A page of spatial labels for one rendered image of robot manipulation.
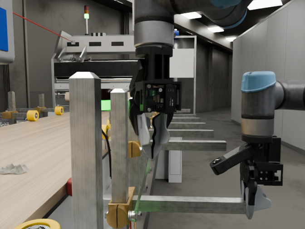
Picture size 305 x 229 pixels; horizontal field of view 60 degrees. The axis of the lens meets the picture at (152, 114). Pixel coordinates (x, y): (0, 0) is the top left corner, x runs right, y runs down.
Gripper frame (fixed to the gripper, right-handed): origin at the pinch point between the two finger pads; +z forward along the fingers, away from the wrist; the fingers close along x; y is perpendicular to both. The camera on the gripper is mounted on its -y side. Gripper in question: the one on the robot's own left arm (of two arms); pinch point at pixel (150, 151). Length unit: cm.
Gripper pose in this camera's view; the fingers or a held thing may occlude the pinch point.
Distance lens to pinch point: 54.0
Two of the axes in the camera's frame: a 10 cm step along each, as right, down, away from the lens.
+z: 0.0, 10.0, 0.7
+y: 2.9, 0.7, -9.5
